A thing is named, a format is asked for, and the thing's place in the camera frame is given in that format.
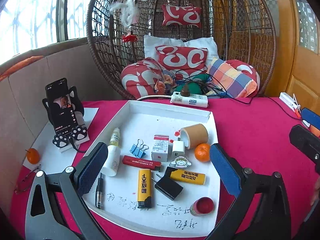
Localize red round cap jar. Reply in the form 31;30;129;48
190;197;215;216

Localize orange mandarin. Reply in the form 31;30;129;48
194;143;210;163

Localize black charger plug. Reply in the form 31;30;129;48
153;174;183;200

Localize blue binder clip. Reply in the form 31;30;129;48
130;139;149;158

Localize cartoon sticker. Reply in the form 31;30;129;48
169;156;192;169

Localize red long lighter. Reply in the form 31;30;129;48
122;155;161;171

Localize white charger plug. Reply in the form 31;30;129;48
171;138;185;158

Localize red white small box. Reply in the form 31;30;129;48
151;134;169;162

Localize person's right hand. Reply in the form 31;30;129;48
310;177;320;205

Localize small white device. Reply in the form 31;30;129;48
302;120;310;129

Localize peach apple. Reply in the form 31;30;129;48
310;125;320;138

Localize white box on table edge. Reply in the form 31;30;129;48
279;92;300;112

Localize black pen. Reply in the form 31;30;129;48
95;173;104;209

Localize wooden door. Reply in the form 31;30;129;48
265;0;319;109

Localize magenta tablecloth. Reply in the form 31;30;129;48
9;98;319;239

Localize white paper sheet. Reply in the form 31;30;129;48
22;107;100;176

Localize white plastic bottle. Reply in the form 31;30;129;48
101;145;120;177

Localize small orange by stand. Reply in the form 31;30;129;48
26;148;40;165

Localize plaid cushion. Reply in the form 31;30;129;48
207;58;260;98

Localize small dropper bottle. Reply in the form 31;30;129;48
110;127;120;147

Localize yellow lighter right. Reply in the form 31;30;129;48
164;167;206;185

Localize white cardboard tray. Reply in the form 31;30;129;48
83;100;220;238

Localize brown tape roll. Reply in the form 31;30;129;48
180;124;209;150

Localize black smartphone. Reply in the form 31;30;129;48
45;77;78;135

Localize white power strip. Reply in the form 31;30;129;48
170;92;208;108

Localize green cloth item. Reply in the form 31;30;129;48
172;74;212;95

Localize wicker hanging chair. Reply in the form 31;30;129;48
86;0;276;100

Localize brown plug adapter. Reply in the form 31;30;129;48
180;84;190;97

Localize red white square cushion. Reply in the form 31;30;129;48
155;45;208;73

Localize red white round cushion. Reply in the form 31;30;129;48
120;57;177;99

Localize red hanging ornament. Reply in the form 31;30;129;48
121;33;138;43

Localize red frame glasses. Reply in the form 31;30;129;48
14;164;41;194

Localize black cable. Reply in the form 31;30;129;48
173;68;303;122

